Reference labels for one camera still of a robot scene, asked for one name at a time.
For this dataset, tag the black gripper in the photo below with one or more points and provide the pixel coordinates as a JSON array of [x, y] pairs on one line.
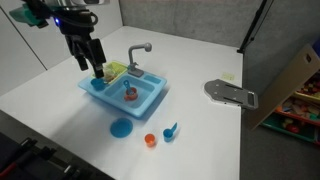
[[75, 28]]

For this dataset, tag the orange toy cup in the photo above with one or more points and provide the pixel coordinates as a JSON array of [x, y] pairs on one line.
[[150, 140]]

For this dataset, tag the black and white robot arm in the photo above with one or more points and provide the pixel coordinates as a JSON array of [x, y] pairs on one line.
[[66, 3]]

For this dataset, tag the blue toy cup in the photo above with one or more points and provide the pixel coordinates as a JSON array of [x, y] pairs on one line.
[[98, 84]]

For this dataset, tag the blue toy sink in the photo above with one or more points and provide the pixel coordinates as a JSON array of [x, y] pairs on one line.
[[146, 100]]

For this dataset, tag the white and orange toy food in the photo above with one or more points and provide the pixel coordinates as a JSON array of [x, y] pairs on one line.
[[109, 75]]

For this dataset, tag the yellow-green dish rack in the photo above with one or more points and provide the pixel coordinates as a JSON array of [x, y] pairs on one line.
[[117, 67]]

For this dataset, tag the grey toy faucet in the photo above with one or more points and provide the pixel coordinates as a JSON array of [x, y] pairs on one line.
[[131, 56]]

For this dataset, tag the blue toy plate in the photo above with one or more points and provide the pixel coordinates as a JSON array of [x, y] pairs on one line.
[[121, 128]]

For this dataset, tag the grey metal mounting plate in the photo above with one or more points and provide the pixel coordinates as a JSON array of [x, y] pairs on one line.
[[221, 90]]

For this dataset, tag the pale yellow sticker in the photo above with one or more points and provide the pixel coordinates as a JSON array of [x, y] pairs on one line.
[[228, 76]]

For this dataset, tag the black divider pole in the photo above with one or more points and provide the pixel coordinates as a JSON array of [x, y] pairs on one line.
[[253, 25]]

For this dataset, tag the wooden toy shelf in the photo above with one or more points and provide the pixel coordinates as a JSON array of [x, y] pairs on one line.
[[286, 83]]

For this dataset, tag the teal wrist camera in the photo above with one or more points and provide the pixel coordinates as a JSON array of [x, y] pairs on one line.
[[26, 15]]

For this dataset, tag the black equipment frame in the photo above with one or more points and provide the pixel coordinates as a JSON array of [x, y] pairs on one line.
[[30, 160]]

